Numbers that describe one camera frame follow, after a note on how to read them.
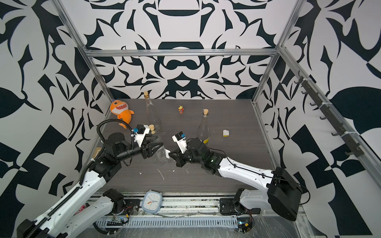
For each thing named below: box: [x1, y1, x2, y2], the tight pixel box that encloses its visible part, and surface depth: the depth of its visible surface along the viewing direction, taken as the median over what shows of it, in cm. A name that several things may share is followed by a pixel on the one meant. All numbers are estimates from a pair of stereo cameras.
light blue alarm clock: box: [141, 189, 163, 214], surface depth 75 cm
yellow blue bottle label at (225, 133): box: [222, 129, 230, 137], surface depth 102 cm
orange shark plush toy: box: [110, 99, 135, 129], surface depth 107 cm
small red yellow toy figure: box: [177, 105, 185, 115], surface depth 110 cm
